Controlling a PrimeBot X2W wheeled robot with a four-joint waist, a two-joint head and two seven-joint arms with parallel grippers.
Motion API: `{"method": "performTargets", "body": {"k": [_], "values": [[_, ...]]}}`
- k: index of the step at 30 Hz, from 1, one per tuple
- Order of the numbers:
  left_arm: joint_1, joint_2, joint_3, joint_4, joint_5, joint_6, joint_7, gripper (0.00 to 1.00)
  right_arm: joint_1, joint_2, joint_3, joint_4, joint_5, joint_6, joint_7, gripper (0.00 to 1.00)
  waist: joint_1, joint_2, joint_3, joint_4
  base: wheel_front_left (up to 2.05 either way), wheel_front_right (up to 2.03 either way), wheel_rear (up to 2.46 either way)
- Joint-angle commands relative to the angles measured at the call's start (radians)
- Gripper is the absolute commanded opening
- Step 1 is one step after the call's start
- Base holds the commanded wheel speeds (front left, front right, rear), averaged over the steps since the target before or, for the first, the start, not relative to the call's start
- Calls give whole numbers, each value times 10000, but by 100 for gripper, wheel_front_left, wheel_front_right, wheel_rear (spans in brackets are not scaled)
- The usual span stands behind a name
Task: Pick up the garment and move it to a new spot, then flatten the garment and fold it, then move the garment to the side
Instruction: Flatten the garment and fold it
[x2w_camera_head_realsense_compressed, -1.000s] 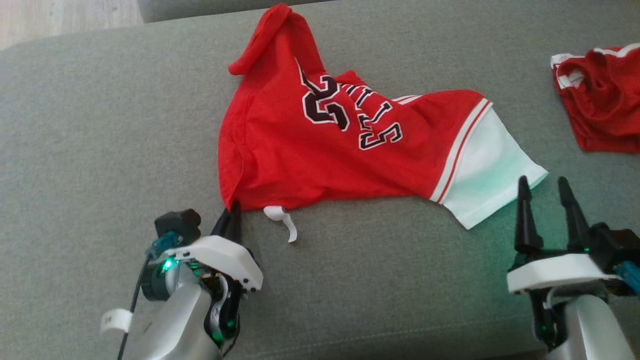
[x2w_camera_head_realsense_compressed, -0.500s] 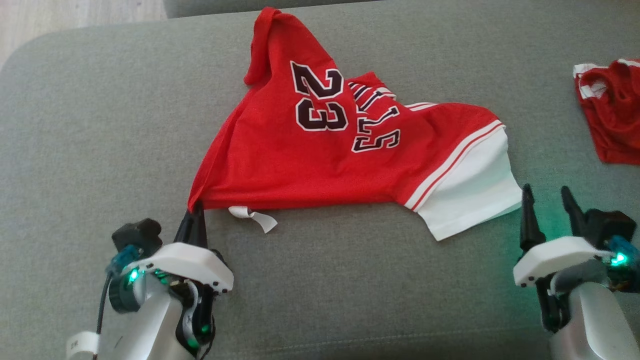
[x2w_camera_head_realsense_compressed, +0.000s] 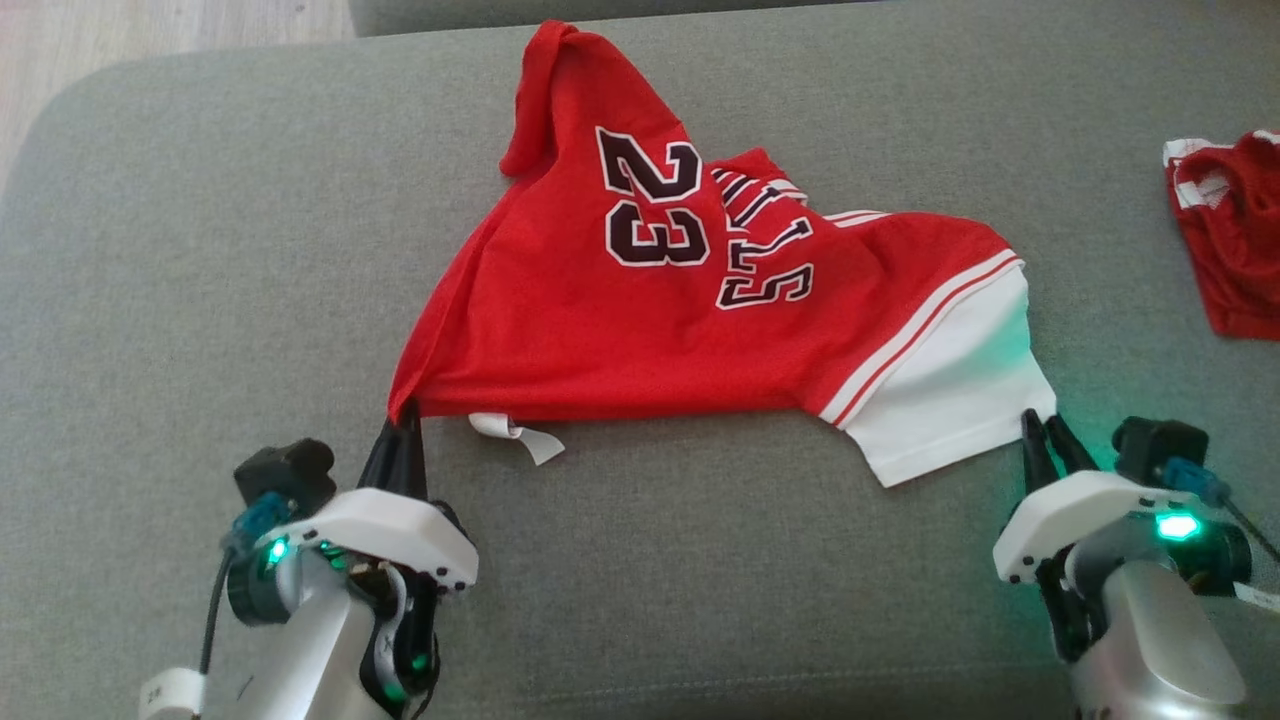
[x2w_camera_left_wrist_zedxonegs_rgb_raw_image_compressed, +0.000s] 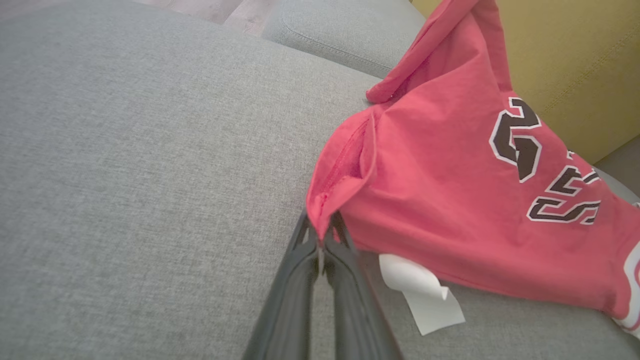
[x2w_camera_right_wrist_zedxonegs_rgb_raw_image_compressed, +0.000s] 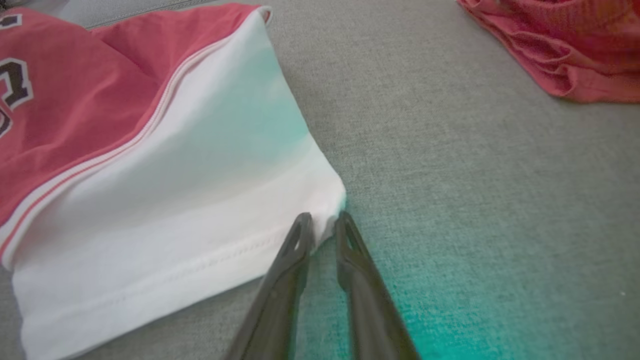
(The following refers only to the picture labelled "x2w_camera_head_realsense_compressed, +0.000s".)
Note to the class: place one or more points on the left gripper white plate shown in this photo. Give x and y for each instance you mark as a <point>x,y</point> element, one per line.
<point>390,535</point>

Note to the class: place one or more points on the red basketball jersey number 23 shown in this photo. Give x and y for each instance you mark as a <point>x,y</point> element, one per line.
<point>600,300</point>

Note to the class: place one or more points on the red shorts with white stripe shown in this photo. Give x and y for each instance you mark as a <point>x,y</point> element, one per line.
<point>1240,250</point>

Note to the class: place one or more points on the grey fabric sofa seat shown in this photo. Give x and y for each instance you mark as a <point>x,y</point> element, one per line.
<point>200,250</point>

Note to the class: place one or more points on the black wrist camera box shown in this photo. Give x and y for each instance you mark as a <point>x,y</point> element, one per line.
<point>1155,445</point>
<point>285,475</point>

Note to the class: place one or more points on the grey sofa back cushion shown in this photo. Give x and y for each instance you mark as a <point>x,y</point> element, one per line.
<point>500,12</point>

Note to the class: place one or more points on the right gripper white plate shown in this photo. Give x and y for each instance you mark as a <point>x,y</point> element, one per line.
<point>1080,515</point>

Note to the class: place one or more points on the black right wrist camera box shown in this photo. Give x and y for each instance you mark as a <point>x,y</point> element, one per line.
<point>1155,445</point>

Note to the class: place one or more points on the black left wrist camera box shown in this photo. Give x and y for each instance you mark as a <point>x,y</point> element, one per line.
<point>285,475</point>

